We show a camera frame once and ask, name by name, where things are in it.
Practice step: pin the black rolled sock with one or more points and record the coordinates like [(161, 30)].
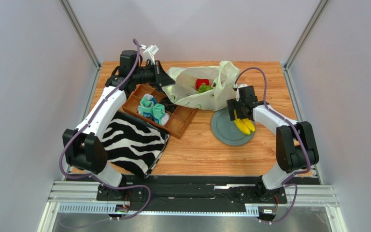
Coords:
[(169, 106)]

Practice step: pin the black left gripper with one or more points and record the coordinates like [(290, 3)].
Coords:
[(161, 79)]

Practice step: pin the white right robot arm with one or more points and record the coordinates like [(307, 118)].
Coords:
[(296, 149)]

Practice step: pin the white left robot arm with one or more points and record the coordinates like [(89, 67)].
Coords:
[(82, 146)]

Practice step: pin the wooden compartment tray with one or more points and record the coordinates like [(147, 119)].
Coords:
[(179, 120)]

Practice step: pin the red apple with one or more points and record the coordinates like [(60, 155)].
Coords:
[(201, 82)]

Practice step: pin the yellow banana bunch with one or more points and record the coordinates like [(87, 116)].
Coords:
[(246, 126)]

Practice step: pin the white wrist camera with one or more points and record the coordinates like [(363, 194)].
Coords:
[(239, 90), (149, 53)]

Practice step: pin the green grape bunch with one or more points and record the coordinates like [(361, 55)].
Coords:
[(204, 88)]

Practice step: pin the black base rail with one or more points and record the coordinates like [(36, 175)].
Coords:
[(193, 193)]

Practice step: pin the pale green plastic bag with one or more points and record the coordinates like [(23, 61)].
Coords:
[(185, 93)]

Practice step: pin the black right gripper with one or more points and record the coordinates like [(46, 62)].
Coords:
[(236, 106)]

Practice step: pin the grey blue plate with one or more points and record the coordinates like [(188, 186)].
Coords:
[(226, 131)]

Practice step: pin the zebra striped cloth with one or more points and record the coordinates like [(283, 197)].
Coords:
[(134, 144)]

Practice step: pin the aluminium frame rail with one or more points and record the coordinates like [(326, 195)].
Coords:
[(72, 206)]

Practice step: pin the teal white sock pair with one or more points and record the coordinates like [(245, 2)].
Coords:
[(151, 109)]

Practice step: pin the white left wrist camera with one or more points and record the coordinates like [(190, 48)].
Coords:
[(149, 53)]

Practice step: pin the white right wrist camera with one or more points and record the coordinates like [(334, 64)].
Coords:
[(239, 90)]

